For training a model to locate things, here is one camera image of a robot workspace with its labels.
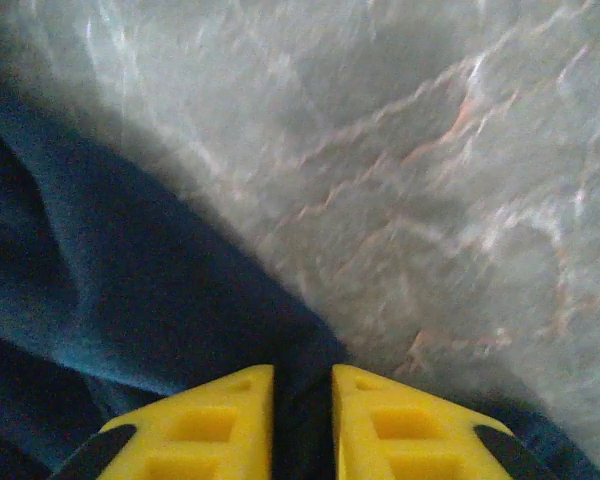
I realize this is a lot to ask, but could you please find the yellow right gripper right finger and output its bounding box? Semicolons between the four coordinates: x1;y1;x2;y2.
332;363;556;480

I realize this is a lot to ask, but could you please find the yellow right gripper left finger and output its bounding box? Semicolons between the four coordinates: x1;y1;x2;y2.
54;364;276;480

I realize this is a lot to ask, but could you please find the navy blue t-shirt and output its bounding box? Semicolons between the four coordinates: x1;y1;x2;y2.
0;94;600;480

